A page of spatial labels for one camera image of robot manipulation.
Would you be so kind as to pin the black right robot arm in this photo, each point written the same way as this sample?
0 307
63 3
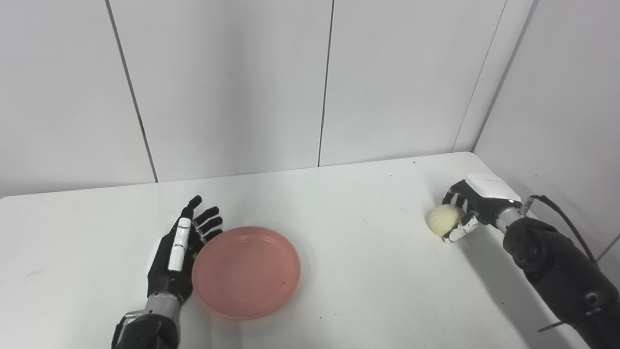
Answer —
557 266

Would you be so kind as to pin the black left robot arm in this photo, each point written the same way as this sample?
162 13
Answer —
150 332

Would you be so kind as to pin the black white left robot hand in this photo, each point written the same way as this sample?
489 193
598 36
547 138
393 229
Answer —
162 276

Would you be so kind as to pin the pink round plate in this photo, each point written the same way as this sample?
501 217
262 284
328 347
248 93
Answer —
247 271

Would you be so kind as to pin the cream steamed bun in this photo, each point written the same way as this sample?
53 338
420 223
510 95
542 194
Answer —
443 219

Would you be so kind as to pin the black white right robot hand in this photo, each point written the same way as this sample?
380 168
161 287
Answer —
487 191

